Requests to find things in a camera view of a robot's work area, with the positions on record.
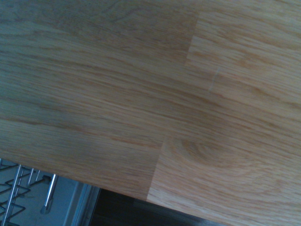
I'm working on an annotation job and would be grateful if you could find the open dishwasher tub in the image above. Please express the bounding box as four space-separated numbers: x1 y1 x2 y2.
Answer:
0 158 101 226

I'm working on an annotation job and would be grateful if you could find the metal wire dishwasher rack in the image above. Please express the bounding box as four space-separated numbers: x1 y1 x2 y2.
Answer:
0 158 55 226

